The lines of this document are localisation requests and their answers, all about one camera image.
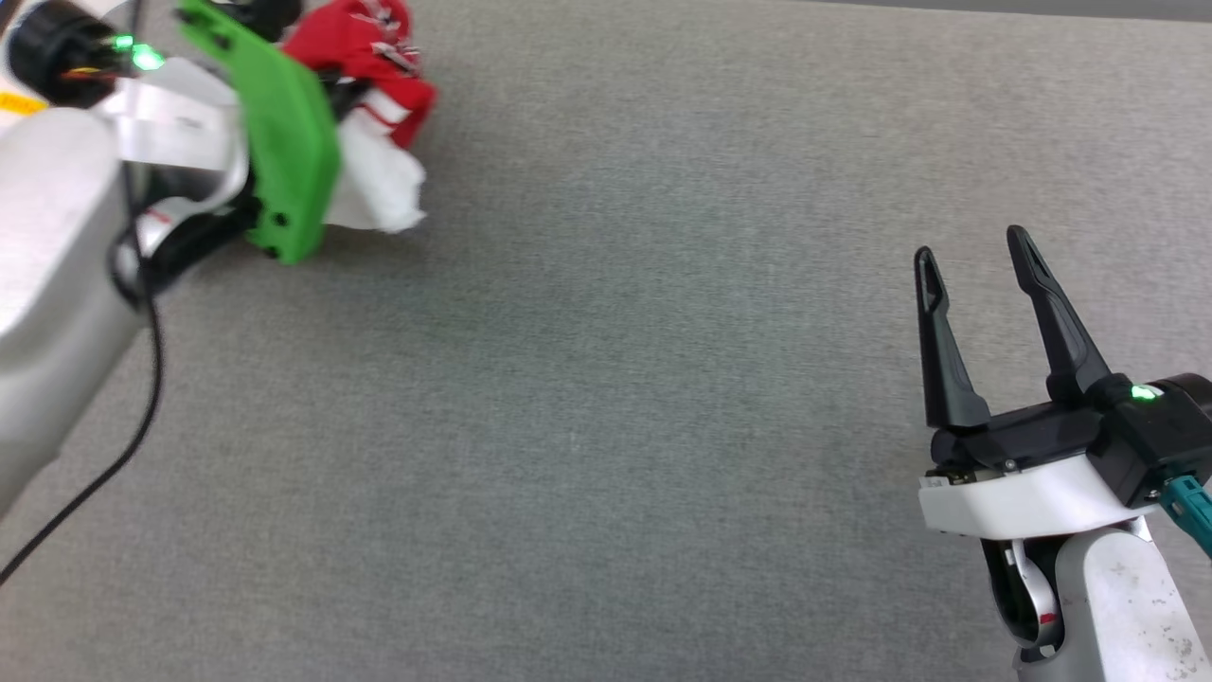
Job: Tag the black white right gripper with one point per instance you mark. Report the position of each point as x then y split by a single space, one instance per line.
1023 497

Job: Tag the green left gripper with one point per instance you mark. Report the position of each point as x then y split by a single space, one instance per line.
289 142

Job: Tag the red and white basketball jersey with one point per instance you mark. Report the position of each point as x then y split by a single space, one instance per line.
379 185

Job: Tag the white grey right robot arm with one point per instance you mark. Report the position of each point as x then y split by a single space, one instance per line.
1117 606

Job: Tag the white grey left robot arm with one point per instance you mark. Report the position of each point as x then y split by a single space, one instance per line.
47 237

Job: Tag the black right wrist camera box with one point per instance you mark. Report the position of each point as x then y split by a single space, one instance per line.
1165 436

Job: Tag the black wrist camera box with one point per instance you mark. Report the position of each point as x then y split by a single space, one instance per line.
1165 436
57 43

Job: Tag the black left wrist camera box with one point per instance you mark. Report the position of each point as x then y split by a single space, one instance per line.
57 43

